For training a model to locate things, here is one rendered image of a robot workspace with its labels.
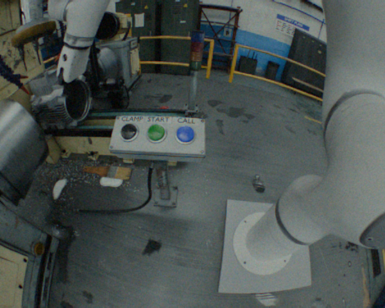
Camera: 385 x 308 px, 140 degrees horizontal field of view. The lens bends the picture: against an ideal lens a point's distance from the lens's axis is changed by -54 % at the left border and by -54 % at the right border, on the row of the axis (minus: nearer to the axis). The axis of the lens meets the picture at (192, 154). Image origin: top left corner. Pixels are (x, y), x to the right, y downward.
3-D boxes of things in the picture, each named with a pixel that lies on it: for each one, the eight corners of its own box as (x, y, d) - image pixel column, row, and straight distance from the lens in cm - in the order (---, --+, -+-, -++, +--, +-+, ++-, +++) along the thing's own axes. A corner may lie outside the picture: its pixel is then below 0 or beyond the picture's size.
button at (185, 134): (176, 144, 27) (176, 140, 25) (177, 129, 28) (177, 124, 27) (193, 145, 27) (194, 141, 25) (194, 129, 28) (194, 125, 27)
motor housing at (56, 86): (42, 135, 77) (23, 96, 71) (65, 110, 87) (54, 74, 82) (74, 136, 62) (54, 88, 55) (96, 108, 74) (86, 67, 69)
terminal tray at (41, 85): (34, 99, 74) (27, 83, 73) (50, 86, 80) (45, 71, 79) (51, 95, 65) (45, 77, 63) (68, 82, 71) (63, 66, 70)
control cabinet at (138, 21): (119, 76, 442) (113, 1, 431) (128, 70, 482) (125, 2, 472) (154, 76, 395) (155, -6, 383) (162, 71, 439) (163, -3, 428)
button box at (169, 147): (117, 158, 33) (106, 149, 28) (124, 126, 35) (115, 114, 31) (201, 163, 30) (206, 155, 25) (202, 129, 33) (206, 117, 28)
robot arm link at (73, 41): (82, 40, 43) (79, 51, 44) (100, 35, 50) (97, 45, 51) (58, 31, 47) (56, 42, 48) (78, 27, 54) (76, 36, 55)
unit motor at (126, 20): (96, 77, 114) (88, 15, 111) (115, 63, 142) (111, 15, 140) (131, 74, 103) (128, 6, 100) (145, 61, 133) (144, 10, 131)
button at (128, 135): (121, 142, 29) (118, 138, 28) (124, 127, 30) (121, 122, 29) (136, 142, 28) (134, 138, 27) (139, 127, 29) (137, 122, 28)
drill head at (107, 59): (63, 108, 92) (49, 63, 86) (98, 78, 122) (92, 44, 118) (102, 105, 77) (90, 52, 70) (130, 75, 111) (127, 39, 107)
